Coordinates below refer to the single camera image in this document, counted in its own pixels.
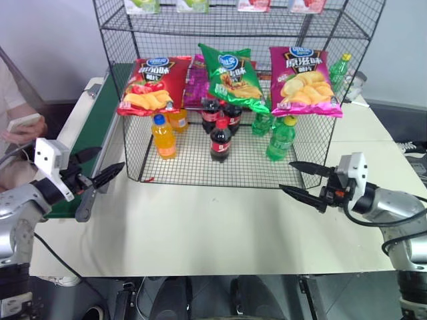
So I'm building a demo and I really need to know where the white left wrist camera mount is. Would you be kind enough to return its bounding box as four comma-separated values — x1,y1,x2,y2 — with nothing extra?
33,137,75,203

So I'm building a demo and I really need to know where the white phone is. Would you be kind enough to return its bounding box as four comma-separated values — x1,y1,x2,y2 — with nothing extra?
6,113,41,135

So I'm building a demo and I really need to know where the cola bottle red cap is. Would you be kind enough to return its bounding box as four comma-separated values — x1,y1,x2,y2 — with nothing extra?
209,118,234,163

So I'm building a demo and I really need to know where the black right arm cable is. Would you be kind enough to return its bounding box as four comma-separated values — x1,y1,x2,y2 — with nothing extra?
343,199,427,258

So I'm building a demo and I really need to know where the red snack box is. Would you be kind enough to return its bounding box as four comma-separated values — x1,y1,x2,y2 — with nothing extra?
289,0,328,15
237,0,273,13

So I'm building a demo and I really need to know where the green conveyor belt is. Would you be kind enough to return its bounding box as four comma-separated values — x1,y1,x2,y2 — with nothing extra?
43,61,135,220

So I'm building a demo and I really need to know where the green chips bag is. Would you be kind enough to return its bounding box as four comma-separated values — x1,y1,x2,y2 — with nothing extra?
197,43,272,115

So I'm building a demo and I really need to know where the red chips bag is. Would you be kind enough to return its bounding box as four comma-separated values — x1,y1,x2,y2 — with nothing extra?
116,56,193,118

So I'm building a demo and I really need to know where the black wire rack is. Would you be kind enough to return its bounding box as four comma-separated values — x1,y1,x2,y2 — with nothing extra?
92,0,388,191

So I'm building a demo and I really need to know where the white object under table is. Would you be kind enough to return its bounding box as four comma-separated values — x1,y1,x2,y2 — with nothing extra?
49,275,82,288

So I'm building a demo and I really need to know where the orange juice bottle blue cap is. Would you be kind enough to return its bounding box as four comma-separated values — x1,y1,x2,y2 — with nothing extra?
151,113,177,161

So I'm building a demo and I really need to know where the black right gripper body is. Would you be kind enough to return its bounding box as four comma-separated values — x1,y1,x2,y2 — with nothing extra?
319,167,352,209

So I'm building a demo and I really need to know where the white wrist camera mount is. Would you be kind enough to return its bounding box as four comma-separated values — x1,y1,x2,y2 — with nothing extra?
334,151,368,201
33,137,75,203

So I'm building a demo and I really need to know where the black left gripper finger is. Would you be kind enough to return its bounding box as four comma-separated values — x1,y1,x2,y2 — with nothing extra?
70,147,103,165
92,161,126,195

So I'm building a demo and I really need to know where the green soda bottle yellow cap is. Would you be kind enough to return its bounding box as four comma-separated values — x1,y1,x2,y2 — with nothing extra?
265,115,298,163
329,53,352,95

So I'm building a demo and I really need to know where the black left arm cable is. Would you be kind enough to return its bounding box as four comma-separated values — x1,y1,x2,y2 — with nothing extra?
0,141,37,166

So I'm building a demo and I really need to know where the person's white shirt torso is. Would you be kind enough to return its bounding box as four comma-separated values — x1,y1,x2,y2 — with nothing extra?
0,46,27,134

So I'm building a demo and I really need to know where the dark purple chips bag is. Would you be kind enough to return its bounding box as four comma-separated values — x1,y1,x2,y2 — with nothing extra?
182,53,215,110

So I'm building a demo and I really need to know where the black cable over table edge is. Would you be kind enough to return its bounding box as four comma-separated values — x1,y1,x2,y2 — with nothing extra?
32,231,85,281

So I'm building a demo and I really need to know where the person's bare hand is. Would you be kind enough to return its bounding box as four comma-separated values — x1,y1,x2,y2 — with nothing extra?
0,115,49,145

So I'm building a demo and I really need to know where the grey device with white cable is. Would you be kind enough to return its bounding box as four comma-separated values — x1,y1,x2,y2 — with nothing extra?
343,71,372,109

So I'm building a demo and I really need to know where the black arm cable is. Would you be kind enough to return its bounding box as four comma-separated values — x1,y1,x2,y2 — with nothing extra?
0,141,37,166
343,199,427,258

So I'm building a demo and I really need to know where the magenta chips bag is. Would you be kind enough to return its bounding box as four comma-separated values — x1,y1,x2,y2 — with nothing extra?
268,45,344,119

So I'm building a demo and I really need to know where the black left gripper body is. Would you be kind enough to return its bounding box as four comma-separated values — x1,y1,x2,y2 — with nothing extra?
59,161,97,197

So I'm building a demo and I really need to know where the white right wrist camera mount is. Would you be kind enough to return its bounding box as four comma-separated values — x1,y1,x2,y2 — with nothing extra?
334,151,368,201

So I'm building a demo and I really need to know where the black device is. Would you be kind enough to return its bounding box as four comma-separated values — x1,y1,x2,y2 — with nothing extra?
396,139,427,183

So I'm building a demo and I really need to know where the green snack box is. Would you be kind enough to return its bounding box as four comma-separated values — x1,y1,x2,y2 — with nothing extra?
123,0,161,15
175,0,211,14

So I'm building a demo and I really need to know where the person's thigh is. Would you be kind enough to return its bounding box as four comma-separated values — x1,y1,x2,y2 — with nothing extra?
0,160,38,193

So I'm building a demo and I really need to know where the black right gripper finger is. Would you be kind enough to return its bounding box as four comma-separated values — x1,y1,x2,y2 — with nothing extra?
288,161,332,178
279,184,328,213

